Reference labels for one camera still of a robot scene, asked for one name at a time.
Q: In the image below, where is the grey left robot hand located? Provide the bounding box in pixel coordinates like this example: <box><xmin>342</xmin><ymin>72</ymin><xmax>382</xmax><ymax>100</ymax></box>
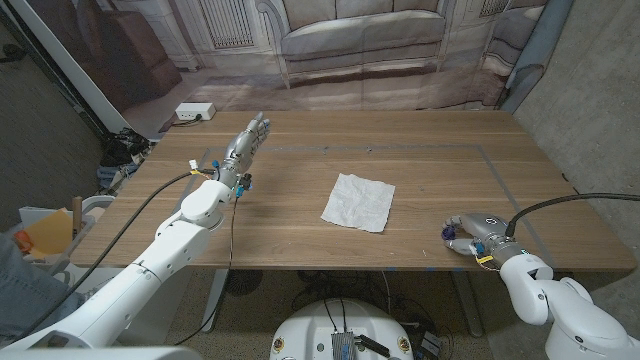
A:
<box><xmin>218</xmin><ymin>112</ymin><xmax>272</xmax><ymax>189</ymax></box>

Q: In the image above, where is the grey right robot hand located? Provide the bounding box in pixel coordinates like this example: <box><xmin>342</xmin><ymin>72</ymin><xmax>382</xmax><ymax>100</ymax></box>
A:
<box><xmin>441</xmin><ymin>212</ymin><xmax>524</xmax><ymax>266</ymax></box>

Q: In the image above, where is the white tissue paper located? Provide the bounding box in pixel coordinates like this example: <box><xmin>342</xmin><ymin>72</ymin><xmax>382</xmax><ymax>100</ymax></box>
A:
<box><xmin>320</xmin><ymin>172</ymin><xmax>397</xmax><ymax>234</ymax></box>

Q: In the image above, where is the white power strip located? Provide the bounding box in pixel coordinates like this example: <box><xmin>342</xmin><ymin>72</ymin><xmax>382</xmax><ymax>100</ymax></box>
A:
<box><xmin>175</xmin><ymin>102</ymin><xmax>217</xmax><ymax>121</ymax></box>

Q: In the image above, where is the grey table leg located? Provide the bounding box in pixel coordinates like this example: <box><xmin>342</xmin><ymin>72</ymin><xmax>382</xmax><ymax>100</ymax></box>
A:
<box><xmin>452</xmin><ymin>269</ymin><xmax>485</xmax><ymax>337</ymax></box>

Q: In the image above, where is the pile of dark bags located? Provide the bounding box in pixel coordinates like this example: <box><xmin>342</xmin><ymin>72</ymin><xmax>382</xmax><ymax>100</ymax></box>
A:
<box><xmin>97</xmin><ymin>127</ymin><xmax>151</xmax><ymax>194</ymax></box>

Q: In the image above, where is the black round fan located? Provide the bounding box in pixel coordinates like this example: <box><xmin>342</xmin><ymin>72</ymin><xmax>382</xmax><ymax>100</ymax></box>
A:
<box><xmin>224</xmin><ymin>269</ymin><xmax>264</xmax><ymax>296</ymax></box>

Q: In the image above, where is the printed sofa room backdrop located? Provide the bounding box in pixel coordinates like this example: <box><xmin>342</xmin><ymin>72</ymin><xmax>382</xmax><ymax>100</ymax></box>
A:
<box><xmin>19</xmin><ymin>0</ymin><xmax>576</xmax><ymax>134</ymax></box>

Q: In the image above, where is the white plastic bin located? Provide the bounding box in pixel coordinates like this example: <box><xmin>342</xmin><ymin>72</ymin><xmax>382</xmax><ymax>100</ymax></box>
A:
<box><xmin>18</xmin><ymin>194</ymin><xmax>116</xmax><ymax>261</ymax></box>

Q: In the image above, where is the white table leg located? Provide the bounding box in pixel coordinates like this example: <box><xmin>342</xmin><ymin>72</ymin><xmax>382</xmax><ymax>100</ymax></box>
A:
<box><xmin>200</xmin><ymin>269</ymin><xmax>229</xmax><ymax>334</ymax></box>

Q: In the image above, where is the grey rolled backdrop tube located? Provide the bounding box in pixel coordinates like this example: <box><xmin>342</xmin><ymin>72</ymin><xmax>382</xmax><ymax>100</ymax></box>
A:
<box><xmin>499</xmin><ymin>0</ymin><xmax>574</xmax><ymax>114</ymax></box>

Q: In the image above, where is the grey finned electronics module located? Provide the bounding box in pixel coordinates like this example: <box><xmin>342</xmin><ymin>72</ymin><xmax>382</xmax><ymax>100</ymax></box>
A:
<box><xmin>331</xmin><ymin>330</ymin><xmax>357</xmax><ymax>360</ymax></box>

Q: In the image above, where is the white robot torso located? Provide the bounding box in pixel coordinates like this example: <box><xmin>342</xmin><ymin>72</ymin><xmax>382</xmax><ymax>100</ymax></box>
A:
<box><xmin>269</xmin><ymin>298</ymin><xmax>415</xmax><ymax>360</ymax></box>

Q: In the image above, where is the orange folder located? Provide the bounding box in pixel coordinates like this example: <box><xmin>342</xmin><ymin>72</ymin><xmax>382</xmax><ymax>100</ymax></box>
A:
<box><xmin>22</xmin><ymin>208</ymin><xmax>74</xmax><ymax>259</ymax></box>

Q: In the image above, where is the person leg in jeans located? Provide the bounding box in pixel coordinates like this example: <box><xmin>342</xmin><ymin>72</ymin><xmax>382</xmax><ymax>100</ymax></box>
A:
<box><xmin>0</xmin><ymin>234</ymin><xmax>86</xmax><ymax>341</ymax></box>

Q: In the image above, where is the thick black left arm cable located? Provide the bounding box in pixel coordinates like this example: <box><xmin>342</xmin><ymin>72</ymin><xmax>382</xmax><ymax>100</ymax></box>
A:
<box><xmin>14</xmin><ymin>169</ymin><xmax>217</xmax><ymax>344</ymax></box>

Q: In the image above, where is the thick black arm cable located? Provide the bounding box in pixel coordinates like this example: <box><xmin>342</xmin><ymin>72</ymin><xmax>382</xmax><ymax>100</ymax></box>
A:
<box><xmin>14</xmin><ymin>169</ymin><xmax>217</xmax><ymax>344</ymax></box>
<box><xmin>504</xmin><ymin>192</ymin><xmax>640</xmax><ymax>239</ymax></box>

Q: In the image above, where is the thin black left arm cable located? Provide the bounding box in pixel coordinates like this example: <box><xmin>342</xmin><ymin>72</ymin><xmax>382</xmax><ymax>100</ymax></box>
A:
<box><xmin>173</xmin><ymin>196</ymin><xmax>238</xmax><ymax>347</ymax></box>

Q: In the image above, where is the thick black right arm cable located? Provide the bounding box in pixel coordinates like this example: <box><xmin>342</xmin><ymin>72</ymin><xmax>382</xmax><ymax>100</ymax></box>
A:
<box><xmin>504</xmin><ymin>192</ymin><xmax>640</xmax><ymax>239</ymax></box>

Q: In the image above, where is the wooden stick handle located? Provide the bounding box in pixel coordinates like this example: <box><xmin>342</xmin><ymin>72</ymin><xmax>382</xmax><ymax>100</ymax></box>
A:
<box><xmin>72</xmin><ymin>196</ymin><xmax>84</xmax><ymax>237</ymax></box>

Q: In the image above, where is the white diagonal frame beam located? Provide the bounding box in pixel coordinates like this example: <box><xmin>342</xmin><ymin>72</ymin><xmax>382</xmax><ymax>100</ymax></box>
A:
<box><xmin>7</xmin><ymin>0</ymin><xmax>126</xmax><ymax>134</ymax></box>

